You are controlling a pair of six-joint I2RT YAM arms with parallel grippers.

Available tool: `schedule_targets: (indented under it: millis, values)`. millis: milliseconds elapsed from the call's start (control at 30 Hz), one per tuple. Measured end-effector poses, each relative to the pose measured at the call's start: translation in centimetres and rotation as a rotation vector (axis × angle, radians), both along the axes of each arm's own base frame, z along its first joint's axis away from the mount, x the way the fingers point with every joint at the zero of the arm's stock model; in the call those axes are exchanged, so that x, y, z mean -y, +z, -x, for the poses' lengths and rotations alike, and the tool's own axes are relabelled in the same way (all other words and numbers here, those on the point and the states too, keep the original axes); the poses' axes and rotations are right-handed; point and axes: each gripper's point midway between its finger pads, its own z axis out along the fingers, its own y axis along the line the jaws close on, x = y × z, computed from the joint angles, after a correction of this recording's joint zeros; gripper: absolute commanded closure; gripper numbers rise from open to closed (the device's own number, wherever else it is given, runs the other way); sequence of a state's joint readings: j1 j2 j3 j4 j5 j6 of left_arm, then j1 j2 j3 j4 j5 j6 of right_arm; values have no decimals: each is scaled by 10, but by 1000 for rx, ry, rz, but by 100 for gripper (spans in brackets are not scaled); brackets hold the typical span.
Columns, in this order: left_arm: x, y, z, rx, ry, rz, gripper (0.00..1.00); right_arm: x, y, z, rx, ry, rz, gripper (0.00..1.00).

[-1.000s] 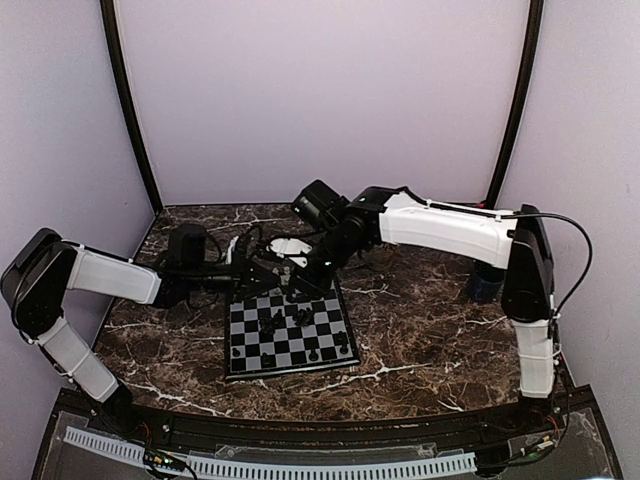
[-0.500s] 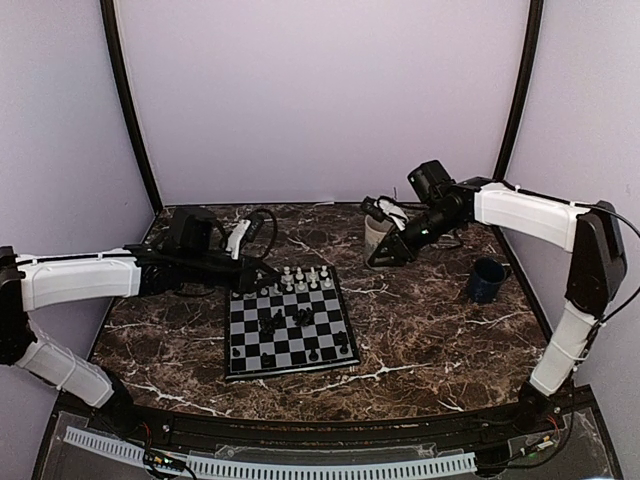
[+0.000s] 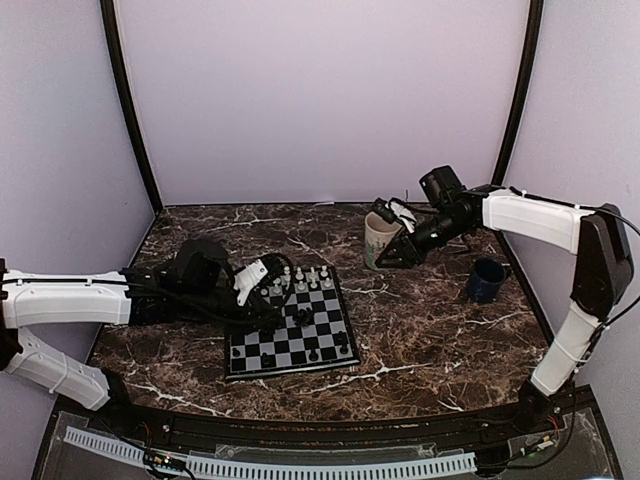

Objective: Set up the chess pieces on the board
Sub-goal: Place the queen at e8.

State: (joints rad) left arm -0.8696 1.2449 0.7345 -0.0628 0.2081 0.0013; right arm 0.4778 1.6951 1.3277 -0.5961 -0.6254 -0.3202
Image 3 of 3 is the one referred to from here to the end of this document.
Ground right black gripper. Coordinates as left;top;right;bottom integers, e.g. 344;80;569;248
376;209;471;269

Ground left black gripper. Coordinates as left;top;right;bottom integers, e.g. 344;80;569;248
179;287;282;342

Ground black white chessboard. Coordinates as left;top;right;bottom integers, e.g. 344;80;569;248
225;265;360;382

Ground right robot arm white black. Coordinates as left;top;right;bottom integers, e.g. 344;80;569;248
372;166;639;434

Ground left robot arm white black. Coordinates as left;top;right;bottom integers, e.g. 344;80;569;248
1;239;292;436

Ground pile of black chess pieces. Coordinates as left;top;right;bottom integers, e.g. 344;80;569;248
293;307;314;327

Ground cream seashell mug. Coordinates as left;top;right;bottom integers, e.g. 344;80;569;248
364;209;417;270

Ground dark blue mug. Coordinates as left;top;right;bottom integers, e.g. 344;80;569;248
466;257;512;304

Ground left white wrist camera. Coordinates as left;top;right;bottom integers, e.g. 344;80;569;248
233;260;268;307

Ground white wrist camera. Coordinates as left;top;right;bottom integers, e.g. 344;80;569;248
372;198;418;233
233;260;268;307

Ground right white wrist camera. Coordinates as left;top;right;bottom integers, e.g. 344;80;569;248
372;198;418;233

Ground white slotted cable duct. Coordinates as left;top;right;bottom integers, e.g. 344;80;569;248
62;427;477;479

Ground right black frame post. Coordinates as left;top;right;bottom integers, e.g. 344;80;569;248
491;0;544;185

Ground black frame post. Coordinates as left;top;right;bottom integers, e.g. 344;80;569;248
491;0;544;185
99;0;164;215

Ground left black frame post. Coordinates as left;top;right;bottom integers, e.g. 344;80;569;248
99;0;164;215

